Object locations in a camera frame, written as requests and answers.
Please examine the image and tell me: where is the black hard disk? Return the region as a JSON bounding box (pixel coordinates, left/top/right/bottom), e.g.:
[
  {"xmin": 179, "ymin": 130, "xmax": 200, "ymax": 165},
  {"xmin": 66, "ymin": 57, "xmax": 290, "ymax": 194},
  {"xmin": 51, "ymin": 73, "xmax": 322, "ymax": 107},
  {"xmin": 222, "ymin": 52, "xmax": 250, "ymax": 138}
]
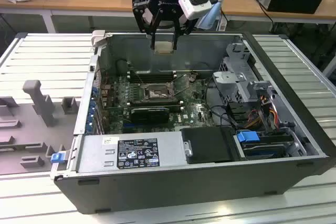
[{"xmin": 241, "ymin": 140, "xmax": 287, "ymax": 161}]

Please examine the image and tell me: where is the green motherboard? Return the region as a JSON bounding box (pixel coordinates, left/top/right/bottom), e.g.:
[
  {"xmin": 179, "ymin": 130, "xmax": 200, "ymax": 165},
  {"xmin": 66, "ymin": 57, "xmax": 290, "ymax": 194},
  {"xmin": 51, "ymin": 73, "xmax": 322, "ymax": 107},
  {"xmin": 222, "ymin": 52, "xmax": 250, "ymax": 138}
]
[{"xmin": 98, "ymin": 73, "xmax": 218, "ymax": 134}]

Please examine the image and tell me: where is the grey parts rack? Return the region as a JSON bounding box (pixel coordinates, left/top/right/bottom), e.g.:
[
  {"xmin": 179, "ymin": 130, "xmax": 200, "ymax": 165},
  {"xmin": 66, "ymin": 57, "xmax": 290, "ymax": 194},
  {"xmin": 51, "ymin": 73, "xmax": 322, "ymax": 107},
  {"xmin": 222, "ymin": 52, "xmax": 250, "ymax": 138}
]
[{"xmin": 0, "ymin": 79, "xmax": 82, "ymax": 175}]

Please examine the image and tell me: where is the silver metal handle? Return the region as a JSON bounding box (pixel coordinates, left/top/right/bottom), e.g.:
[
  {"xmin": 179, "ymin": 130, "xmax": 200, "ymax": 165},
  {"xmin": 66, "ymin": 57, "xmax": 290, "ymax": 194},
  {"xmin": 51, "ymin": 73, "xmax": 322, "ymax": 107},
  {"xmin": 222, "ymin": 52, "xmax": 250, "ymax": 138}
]
[{"xmin": 183, "ymin": 141, "xmax": 194, "ymax": 158}]

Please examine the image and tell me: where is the grey power supply unit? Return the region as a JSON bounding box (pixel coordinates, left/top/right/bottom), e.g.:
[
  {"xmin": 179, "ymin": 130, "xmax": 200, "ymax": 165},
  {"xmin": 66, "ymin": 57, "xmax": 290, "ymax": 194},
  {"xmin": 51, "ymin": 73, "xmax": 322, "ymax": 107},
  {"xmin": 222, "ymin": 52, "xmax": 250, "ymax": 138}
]
[{"xmin": 75, "ymin": 131, "xmax": 188, "ymax": 174}]

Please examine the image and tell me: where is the blue plastic case latch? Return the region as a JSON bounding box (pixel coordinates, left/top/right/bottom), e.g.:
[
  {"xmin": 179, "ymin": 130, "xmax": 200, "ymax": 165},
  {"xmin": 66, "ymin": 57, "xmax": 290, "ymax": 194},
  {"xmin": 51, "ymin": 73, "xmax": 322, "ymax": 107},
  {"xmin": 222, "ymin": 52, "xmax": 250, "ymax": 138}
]
[{"xmin": 51, "ymin": 152, "xmax": 66, "ymax": 164}]

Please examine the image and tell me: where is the black plastic shroud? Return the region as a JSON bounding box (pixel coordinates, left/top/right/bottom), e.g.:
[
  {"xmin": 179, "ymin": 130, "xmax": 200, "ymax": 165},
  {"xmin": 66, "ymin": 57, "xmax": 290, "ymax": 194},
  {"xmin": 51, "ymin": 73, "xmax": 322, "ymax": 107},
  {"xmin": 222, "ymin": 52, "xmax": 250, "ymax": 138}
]
[{"xmin": 180, "ymin": 126, "xmax": 238, "ymax": 164}]

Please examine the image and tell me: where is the CPU socket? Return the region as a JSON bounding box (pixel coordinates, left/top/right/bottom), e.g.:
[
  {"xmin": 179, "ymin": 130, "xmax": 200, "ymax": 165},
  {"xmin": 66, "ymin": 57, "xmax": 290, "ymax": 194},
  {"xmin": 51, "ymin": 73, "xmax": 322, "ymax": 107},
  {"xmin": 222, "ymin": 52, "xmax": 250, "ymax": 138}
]
[{"xmin": 142, "ymin": 81, "xmax": 176, "ymax": 101}]

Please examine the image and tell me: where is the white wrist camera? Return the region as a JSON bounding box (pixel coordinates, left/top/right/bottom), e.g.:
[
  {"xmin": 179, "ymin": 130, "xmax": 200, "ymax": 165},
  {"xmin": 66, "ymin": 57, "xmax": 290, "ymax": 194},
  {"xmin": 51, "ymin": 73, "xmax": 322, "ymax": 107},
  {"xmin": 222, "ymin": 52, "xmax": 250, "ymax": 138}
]
[{"xmin": 178, "ymin": 0, "xmax": 212, "ymax": 22}]

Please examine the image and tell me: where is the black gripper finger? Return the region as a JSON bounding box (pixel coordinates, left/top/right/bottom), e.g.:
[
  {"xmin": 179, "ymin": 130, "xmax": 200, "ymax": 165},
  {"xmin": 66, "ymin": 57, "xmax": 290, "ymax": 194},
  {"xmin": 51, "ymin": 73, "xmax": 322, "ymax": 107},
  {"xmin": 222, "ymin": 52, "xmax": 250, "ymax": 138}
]
[
  {"xmin": 170, "ymin": 8, "xmax": 197, "ymax": 50},
  {"xmin": 132, "ymin": 0, "xmax": 161, "ymax": 50}
]

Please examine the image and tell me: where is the black graphics card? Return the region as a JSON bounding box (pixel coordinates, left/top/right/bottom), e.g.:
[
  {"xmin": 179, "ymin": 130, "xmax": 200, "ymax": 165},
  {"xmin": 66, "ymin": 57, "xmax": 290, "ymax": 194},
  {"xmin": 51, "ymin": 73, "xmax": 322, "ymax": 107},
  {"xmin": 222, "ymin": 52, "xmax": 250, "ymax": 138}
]
[{"xmin": 130, "ymin": 107, "xmax": 171, "ymax": 124}]

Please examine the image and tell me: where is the grey case latch handle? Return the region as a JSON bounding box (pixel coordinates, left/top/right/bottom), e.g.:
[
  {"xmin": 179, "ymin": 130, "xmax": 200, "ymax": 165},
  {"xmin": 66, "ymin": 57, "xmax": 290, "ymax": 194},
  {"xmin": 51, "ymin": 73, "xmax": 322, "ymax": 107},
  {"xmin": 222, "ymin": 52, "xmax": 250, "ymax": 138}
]
[{"xmin": 90, "ymin": 30, "xmax": 107, "ymax": 49}]

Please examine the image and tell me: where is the CPU silver plate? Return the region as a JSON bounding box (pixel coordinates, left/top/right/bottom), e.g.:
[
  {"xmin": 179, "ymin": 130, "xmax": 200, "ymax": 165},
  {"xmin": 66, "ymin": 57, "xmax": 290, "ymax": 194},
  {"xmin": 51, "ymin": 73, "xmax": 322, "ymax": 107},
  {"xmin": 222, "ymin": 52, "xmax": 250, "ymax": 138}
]
[{"xmin": 154, "ymin": 40, "xmax": 174, "ymax": 54}]

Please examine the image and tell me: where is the dark grey PC case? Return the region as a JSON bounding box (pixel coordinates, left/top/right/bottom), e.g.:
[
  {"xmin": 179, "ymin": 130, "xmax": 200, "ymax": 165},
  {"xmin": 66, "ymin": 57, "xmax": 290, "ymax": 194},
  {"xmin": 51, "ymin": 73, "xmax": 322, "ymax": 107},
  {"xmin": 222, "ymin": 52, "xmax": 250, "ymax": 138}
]
[{"xmin": 49, "ymin": 30, "xmax": 336, "ymax": 216}]

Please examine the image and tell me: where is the white power strip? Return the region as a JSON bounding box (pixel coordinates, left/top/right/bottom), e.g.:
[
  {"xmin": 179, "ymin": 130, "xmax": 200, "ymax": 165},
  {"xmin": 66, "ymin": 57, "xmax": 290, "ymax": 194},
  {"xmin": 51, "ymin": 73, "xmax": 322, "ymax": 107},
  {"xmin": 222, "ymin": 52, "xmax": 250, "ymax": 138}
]
[{"xmin": 217, "ymin": 15, "xmax": 228, "ymax": 32}]

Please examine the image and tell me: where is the grey metal drive cage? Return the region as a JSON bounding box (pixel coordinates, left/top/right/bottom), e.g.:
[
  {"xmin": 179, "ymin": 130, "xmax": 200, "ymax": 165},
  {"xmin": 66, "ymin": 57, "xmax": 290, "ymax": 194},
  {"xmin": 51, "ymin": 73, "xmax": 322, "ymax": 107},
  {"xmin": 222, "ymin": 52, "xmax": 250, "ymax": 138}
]
[{"xmin": 212, "ymin": 40, "xmax": 279, "ymax": 109}]

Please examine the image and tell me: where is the blue disk carrier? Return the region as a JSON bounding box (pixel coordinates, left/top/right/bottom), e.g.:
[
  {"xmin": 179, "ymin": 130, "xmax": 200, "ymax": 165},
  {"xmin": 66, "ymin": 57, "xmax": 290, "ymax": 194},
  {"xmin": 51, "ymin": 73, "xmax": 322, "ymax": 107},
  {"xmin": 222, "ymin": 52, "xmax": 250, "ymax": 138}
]
[{"xmin": 236, "ymin": 131, "xmax": 260, "ymax": 150}]

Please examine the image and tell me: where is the yellow red wire bundle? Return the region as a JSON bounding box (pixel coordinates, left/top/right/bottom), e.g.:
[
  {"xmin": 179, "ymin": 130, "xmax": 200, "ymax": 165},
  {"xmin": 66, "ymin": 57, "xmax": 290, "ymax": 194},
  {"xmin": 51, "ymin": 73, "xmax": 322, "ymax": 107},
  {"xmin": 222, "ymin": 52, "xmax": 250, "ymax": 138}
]
[{"xmin": 245, "ymin": 95, "xmax": 279, "ymax": 130}]

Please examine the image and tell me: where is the pale blue teach pendant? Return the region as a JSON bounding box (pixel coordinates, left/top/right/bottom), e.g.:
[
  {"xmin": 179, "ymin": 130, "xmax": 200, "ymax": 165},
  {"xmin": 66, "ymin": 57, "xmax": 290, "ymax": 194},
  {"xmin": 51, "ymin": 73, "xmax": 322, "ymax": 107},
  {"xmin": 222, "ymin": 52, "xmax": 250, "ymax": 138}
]
[{"xmin": 196, "ymin": 0, "xmax": 224, "ymax": 29}]

